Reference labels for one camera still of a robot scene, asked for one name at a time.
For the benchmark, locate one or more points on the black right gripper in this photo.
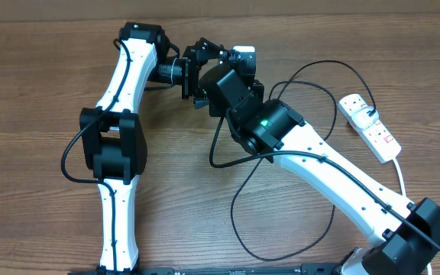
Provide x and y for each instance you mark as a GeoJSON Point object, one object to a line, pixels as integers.
{"type": "Point", "coordinates": [259, 88]}

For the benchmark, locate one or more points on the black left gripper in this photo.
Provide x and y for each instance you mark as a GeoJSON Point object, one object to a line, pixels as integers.
{"type": "Point", "coordinates": [191, 71]}

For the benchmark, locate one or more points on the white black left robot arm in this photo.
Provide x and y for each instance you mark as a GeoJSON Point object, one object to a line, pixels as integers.
{"type": "Point", "coordinates": [113, 141]}

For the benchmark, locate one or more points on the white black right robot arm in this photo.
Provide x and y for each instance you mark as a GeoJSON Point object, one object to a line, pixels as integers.
{"type": "Point", "coordinates": [403, 236]}

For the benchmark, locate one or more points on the white charger plug adapter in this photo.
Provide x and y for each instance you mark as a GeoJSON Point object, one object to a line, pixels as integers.
{"type": "Point", "coordinates": [364, 118]}

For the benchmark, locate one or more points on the white power strip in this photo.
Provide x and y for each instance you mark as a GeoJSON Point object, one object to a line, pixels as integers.
{"type": "Point", "coordinates": [377, 137]}

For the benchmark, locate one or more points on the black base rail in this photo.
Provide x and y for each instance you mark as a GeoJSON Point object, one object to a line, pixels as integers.
{"type": "Point", "coordinates": [303, 269]}

